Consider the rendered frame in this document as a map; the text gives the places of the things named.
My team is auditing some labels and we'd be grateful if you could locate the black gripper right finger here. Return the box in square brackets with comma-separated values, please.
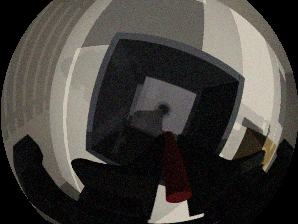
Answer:
[177, 135, 266, 217]

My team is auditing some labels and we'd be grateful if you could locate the dark red peg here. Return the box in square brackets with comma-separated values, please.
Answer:
[162, 132, 193, 204]

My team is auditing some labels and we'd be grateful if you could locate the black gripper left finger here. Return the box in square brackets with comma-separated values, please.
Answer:
[71, 135, 165, 220]

